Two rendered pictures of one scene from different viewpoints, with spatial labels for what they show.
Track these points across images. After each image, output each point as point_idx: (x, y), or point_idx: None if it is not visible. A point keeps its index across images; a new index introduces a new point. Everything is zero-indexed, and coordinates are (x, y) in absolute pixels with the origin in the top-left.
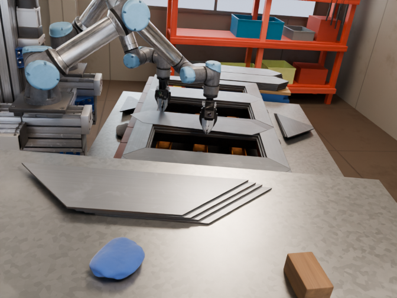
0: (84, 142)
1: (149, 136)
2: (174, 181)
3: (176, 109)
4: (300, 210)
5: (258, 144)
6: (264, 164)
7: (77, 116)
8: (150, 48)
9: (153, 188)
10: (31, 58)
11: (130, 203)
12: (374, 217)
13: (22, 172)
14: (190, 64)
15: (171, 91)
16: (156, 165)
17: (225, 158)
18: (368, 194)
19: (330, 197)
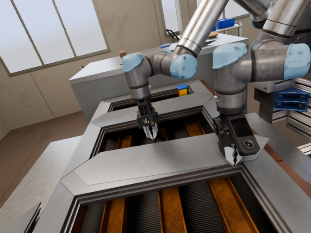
0: (263, 101)
1: (211, 119)
2: (157, 52)
3: None
4: (114, 64)
5: (97, 151)
6: (107, 120)
7: None
8: (268, 48)
9: (163, 50)
10: None
11: (168, 47)
12: (89, 70)
13: (215, 42)
14: (162, 52)
15: (219, 140)
16: None
17: (135, 115)
18: (81, 74)
19: (99, 69)
